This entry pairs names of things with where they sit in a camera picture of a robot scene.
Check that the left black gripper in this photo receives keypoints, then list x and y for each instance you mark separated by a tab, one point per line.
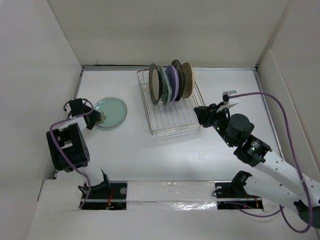
94	116

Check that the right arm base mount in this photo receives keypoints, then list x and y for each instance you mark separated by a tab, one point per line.
229	199

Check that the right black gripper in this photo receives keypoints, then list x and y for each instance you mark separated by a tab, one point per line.
206	114

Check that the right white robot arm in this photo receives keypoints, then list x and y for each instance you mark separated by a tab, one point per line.
298	193

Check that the dark striped rim plate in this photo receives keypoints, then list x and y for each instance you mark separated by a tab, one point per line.
181	78

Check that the brown rim cream bowl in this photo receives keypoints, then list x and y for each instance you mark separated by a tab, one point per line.
155	84

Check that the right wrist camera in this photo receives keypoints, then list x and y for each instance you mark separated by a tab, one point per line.
229	100

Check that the wire dish rack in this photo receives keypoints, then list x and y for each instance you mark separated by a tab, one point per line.
177	117

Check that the beige wooden plate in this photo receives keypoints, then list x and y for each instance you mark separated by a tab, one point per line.
189	80

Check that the purple plastic plate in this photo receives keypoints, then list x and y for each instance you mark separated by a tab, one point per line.
173	78

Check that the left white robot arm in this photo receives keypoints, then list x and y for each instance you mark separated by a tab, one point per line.
67	146

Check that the light green rectangular dish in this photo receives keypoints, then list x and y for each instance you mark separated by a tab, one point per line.
166	87

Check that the clear glass plate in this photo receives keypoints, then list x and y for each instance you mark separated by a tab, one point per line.
113	112

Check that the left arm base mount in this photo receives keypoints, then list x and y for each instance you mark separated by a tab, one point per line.
102	197

